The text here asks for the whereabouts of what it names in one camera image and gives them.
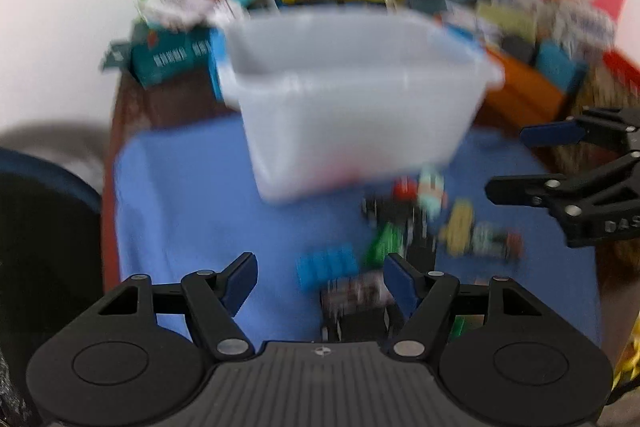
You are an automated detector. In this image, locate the green toy brick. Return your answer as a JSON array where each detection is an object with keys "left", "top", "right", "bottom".
[{"left": 449, "top": 314, "right": 485, "bottom": 341}]

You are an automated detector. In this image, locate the green christmas toy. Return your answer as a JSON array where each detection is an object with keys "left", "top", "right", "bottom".
[{"left": 361, "top": 223, "right": 404, "bottom": 270}]

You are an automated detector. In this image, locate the black toy car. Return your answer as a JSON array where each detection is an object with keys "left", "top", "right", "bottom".
[{"left": 319, "top": 271, "right": 405, "bottom": 343}]

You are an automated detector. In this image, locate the green red toy car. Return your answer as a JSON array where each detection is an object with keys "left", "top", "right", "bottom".
[{"left": 471, "top": 221, "right": 524, "bottom": 262}]

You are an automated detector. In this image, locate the red cube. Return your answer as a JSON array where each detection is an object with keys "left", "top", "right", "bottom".
[{"left": 392, "top": 176, "right": 419, "bottom": 202}]

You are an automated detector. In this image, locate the orange box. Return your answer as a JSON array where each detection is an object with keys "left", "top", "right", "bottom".
[{"left": 474, "top": 49, "right": 565, "bottom": 135}]

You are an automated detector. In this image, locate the light blue box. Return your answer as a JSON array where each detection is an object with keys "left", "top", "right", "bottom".
[{"left": 535, "top": 40, "right": 588, "bottom": 93}]

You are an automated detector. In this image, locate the olive toy train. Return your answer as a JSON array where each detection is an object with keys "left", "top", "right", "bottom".
[{"left": 439, "top": 198, "right": 474, "bottom": 257}]

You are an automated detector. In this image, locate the blue toy brick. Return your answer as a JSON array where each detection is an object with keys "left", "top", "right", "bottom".
[{"left": 296, "top": 244, "right": 360, "bottom": 291}]

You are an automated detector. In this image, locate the black small box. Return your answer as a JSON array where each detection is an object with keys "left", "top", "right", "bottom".
[{"left": 500, "top": 35, "right": 537, "bottom": 65}]

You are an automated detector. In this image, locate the mint snowman toy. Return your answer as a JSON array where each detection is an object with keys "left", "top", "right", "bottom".
[{"left": 418, "top": 166, "right": 448, "bottom": 221}]

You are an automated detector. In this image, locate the white plastic bin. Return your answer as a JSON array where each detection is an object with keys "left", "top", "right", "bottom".
[{"left": 210, "top": 6, "right": 504, "bottom": 202}]

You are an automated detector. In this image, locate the teal tissue pack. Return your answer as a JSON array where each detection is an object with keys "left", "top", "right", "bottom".
[{"left": 100, "top": 24, "right": 212, "bottom": 89}]

